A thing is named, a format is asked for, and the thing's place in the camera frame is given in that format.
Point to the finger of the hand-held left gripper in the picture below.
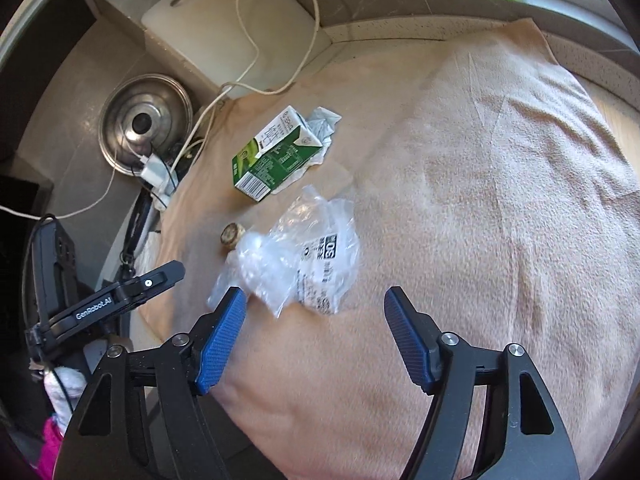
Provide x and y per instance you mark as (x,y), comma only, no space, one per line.
(148,282)

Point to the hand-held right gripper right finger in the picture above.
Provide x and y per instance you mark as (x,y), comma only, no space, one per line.
(407,340)

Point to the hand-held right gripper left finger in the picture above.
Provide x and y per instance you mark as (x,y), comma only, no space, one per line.
(220,340)

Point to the clear plastic bag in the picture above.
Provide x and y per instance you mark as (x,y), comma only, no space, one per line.
(300,250)

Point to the green milk carton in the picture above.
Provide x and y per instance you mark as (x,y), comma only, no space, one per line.
(270,160)

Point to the person's left forearm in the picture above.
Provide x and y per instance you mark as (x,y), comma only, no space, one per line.
(52,445)

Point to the person's left hand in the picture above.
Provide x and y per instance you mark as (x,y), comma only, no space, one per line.
(62,385)

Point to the white plastic bag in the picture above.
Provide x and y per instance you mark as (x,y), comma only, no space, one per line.
(146,255)

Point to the small brown round lid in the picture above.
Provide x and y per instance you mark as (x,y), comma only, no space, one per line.
(233,236)

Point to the white charger plug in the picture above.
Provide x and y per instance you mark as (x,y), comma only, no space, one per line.
(155,170)

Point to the beige towel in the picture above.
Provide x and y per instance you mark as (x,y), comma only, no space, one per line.
(475,210)

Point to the steel pot lid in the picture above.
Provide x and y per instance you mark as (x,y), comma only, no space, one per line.
(160,100)

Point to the white cutting board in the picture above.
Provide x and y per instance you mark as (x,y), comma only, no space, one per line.
(210,35)

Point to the wooden board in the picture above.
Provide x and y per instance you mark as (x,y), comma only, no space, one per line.
(620,125)

